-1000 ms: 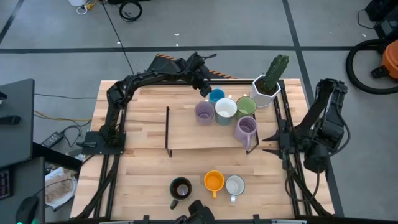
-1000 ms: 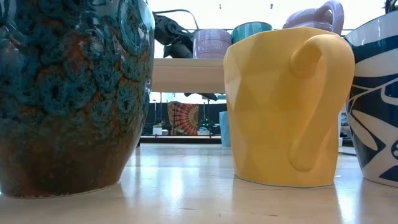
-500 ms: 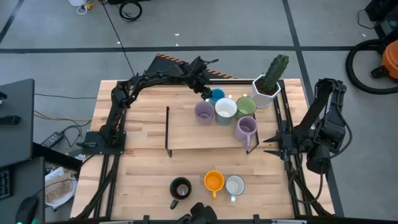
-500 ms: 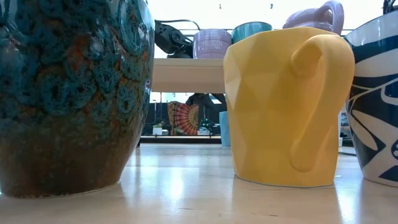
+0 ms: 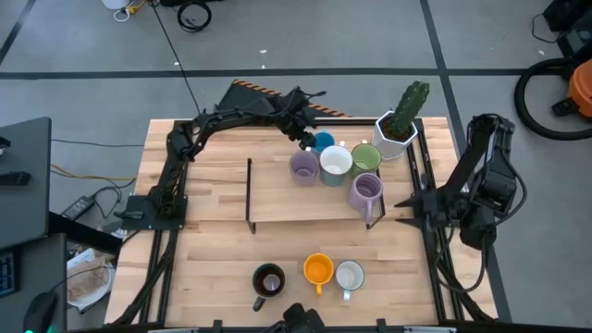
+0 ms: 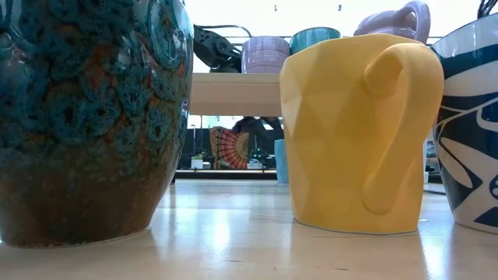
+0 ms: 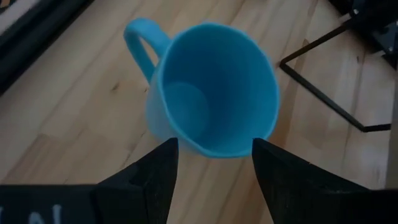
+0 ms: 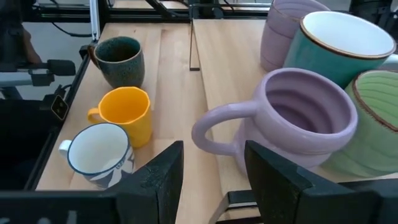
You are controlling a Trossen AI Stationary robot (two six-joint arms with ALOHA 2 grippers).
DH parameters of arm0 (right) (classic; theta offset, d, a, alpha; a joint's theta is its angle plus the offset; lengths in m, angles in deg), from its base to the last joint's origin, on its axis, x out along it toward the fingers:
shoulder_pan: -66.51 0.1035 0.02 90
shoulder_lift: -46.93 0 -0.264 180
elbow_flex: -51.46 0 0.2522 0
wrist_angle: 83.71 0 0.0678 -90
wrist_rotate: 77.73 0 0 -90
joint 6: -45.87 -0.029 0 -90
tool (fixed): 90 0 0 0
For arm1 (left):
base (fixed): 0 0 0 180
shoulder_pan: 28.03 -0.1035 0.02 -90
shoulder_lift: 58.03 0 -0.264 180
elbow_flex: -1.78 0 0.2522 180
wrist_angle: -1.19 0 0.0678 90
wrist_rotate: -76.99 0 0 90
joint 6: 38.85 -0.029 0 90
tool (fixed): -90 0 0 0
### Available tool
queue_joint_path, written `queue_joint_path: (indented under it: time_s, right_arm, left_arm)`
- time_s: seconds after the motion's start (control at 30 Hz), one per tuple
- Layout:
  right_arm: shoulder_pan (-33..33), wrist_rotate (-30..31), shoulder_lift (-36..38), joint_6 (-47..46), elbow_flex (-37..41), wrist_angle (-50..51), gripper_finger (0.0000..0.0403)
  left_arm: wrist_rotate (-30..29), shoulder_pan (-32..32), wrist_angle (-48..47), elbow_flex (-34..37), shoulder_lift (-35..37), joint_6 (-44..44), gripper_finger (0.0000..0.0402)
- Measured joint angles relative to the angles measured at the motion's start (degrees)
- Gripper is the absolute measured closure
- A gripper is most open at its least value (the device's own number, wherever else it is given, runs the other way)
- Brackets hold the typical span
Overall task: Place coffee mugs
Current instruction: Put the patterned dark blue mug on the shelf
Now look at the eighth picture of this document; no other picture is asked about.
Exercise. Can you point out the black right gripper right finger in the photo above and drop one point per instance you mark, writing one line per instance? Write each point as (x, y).
(276, 186)

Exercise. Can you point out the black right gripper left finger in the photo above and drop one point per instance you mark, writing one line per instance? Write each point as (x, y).
(155, 186)

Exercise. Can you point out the lavender ribbed mug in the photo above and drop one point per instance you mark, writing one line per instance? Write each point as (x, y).
(280, 130)

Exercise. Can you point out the white mug blue pattern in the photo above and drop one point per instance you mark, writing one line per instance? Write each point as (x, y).
(99, 152)

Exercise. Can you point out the yellow faceted mug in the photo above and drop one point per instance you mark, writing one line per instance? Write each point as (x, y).
(127, 109)

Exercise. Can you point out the green ribbed mug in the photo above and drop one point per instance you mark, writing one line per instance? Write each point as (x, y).
(373, 124)

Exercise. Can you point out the dark teal speckled mug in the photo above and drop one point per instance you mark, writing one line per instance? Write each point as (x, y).
(121, 65)

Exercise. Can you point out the wooden shelf riser black legs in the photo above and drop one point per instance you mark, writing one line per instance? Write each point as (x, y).
(230, 62)

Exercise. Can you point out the teal mug white inside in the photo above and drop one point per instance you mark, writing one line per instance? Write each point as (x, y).
(311, 56)

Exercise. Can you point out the grey chair armrest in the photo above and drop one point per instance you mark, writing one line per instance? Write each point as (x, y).
(60, 67)

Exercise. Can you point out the person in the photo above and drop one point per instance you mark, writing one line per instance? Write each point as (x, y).
(12, 31)

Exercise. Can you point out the small black table camera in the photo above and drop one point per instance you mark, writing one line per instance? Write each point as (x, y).
(59, 107)

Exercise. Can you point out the silver aluminium frame post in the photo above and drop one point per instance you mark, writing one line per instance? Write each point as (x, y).
(94, 18)

